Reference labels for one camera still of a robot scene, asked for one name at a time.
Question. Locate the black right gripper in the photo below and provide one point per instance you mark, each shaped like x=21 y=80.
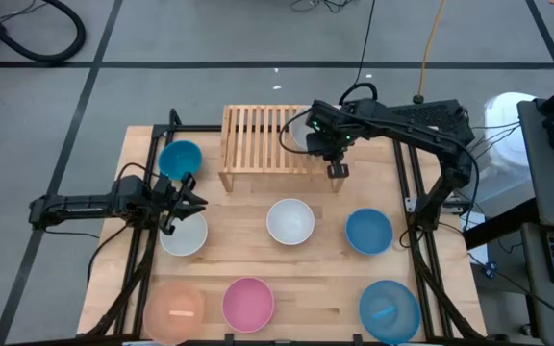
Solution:
x=316 y=143

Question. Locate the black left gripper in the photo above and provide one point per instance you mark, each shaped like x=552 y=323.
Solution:
x=167 y=197

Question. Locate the off-white bowl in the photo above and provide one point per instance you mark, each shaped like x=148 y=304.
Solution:
x=185 y=240

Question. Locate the teal bowl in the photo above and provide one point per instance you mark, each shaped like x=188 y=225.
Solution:
x=180 y=161

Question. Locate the white bowl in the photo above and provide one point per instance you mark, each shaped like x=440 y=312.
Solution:
x=290 y=222

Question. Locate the translucent orange bowl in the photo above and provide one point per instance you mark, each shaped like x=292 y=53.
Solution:
x=173 y=298

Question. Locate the pink bowl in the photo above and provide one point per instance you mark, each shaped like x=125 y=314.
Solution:
x=248 y=305

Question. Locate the translucent light blue bowl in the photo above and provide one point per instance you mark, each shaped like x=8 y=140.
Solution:
x=397 y=298

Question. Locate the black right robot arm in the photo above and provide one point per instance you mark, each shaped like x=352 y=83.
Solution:
x=411 y=130

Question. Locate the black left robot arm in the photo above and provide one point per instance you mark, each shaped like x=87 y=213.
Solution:
x=80 y=207

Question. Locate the wooden slatted shelf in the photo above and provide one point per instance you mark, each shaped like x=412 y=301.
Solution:
x=253 y=144

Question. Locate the black perforated computer box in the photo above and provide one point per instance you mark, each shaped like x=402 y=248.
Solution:
x=431 y=111

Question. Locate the white plastic bin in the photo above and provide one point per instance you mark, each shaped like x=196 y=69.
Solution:
x=503 y=115

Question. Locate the black desk beam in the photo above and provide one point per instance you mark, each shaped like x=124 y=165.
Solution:
x=498 y=226

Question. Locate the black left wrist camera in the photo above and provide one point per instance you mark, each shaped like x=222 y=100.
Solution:
x=168 y=226

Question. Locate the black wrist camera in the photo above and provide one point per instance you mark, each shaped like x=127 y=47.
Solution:
x=168 y=226
x=338 y=169

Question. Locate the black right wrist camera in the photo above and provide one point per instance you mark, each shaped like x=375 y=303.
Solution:
x=338 y=169

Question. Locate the black metal table frame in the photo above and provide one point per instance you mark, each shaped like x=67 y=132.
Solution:
x=185 y=128

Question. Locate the silver metal bracket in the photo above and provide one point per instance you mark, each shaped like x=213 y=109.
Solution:
x=410 y=204

